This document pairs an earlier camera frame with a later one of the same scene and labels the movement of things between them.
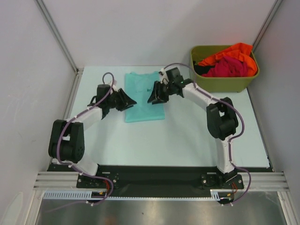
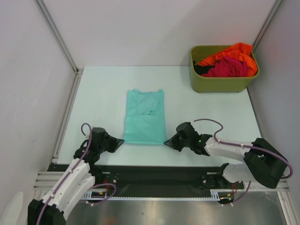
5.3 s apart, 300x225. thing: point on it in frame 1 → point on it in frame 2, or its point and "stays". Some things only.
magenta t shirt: [228, 67] stays
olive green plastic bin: [219, 84] stays
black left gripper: [123, 97] → [115, 143]
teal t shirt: [139, 86] → [145, 122]
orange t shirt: [239, 50] stays
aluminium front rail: [261, 181] stays
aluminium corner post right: [276, 4] stays
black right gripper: [161, 90] → [176, 143]
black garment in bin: [201, 69] stays
